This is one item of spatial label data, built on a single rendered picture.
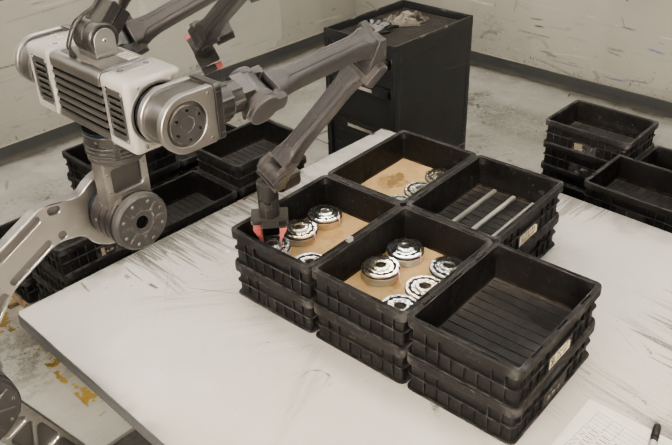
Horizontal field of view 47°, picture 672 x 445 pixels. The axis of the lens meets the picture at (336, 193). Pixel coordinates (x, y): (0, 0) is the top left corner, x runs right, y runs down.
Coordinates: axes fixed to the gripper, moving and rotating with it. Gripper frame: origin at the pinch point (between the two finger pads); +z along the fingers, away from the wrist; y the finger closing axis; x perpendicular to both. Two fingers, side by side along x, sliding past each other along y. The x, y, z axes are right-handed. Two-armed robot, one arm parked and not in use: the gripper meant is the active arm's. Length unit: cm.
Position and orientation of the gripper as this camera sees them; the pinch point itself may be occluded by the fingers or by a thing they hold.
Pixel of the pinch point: (271, 241)
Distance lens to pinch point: 217.1
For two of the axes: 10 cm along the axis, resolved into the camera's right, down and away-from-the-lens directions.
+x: 0.7, 5.1, -8.6
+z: 0.3, 8.6, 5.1
